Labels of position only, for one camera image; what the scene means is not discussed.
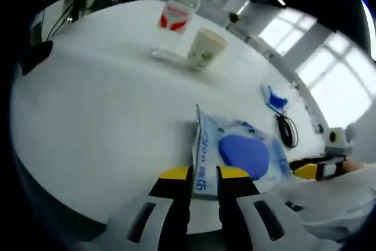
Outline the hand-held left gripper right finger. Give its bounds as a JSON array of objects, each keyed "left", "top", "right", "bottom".
[{"left": 216, "top": 166, "right": 313, "bottom": 251}]

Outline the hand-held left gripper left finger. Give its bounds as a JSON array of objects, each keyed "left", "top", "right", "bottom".
[{"left": 107, "top": 165, "right": 194, "bottom": 251}]

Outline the black cable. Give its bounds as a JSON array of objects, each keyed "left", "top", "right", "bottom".
[{"left": 274, "top": 112, "right": 300, "bottom": 149}]

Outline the blue tissue pack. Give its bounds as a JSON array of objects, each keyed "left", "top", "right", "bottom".
[{"left": 259, "top": 84, "right": 291, "bottom": 114}]

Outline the paper cup with green print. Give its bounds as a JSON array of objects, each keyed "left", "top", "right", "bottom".
[{"left": 187, "top": 27, "right": 230, "bottom": 70}]

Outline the clear red-label water bottle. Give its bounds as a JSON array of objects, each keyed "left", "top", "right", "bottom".
[{"left": 149, "top": 0, "right": 209, "bottom": 61}]

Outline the black rounded object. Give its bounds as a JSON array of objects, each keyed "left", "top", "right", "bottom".
[{"left": 18, "top": 40, "right": 54, "bottom": 76}]

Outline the person's right hand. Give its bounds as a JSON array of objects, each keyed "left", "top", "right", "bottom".
[{"left": 341, "top": 159, "right": 367, "bottom": 173}]

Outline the large bright window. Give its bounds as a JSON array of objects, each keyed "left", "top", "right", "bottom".
[{"left": 258, "top": 8, "right": 374, "bottom": 128}]

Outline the potted plant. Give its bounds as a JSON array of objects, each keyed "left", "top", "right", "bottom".
[{"left": 227, "top": 11, "right": 241, "bottom": 25}]

